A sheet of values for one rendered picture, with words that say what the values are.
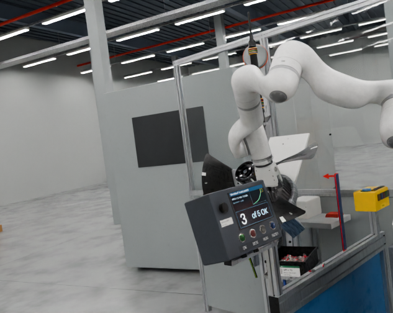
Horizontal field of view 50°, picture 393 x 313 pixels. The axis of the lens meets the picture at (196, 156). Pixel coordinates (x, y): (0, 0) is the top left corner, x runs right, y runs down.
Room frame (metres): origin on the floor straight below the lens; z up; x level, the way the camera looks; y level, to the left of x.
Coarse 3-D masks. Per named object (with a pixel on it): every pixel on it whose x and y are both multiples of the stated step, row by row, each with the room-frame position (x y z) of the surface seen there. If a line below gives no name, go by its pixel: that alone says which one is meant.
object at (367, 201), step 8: (360, 192) 1.94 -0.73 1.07; (368, 192) 1.91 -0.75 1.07; (376, 192) 1.91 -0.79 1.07; (360, 200) 1.94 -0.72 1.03; (368, 200) 1.91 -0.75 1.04; (376, 200) 1.90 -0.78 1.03; (384, 200) 1.96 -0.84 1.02; (360, 208) 1.94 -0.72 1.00; (368, 208) 1.91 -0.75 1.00; (376, 208) 1.89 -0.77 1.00
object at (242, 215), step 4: (236, 212) 1.21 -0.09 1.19; (240, 212) 1.22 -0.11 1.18; (244, 212) 1.23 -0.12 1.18; (240, 216) 1.21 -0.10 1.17; (244, 216) 1.22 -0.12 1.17; (240, 220) 1.21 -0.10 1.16; (244, 220) 1.22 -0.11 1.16; (248, 220) 1.23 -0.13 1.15; (240, 224) 1.20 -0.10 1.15; (244, 224) 1.21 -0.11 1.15; (248, 224) 1.22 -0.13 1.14; (240, 228) 1.20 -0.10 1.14
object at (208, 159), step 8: (208, 160) 2.32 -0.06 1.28; (216, 160) 2.26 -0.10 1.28; (208, 168) 2.31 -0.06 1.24; (216, 168) 2.26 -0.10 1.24; (224, 168) 2.21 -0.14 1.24; (208, 176) 2.31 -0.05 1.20; (216, 176) 2.26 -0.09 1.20; (224, 176) 2.22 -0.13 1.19; (232, 176) 2.18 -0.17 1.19; (208, 184) 2.31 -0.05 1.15; (216, 184) 2.27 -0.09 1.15; (224, 184) 2.23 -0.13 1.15; (232, 184) 2.19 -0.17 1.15; (208, 192) 2.31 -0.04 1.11
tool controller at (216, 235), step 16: (224, 192) 1.21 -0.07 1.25; (240, 192) 1.25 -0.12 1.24; (256, 192) 1.30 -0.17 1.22; (192, 208) 1.21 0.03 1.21; (208, 208) 1.17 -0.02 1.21; (224, 208) 1.16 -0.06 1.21; (240, 208) 1.22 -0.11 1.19; (256, 208) 1.27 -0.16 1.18; (272, 208) 1.32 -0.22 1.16; (192, 224) 1.22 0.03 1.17; (208, 224) 1.17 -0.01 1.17; (224, 224) 1.16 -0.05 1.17; (256, 224) 1.25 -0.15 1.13; (208, 240) 1.18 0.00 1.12; (224, 240) 1.14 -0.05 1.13; (256, 240) 1.22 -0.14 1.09; (272, 240) 1.27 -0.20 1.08; (208, 256) 1.18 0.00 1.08; (224, 256) 1.14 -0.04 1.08
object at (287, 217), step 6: (270, 198) 1.93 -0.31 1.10; (282, 198) 1.95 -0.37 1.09; (276, 204) 1.89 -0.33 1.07; (282, 204) 1.89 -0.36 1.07; (288, 204) 1.89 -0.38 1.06; (276, 210) 1.86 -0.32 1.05; (282, 210) 1.85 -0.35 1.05; (288, 210) 1.85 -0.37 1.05; (294, 210) 1.85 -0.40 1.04; (300, 210) 1.85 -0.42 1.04; (276, 216) 1.83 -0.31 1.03; (282, 216) 1.82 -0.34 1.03; (288, 216) 1.82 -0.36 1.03; (294, 216) 1.81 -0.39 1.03; (282, 222) 1.79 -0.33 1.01
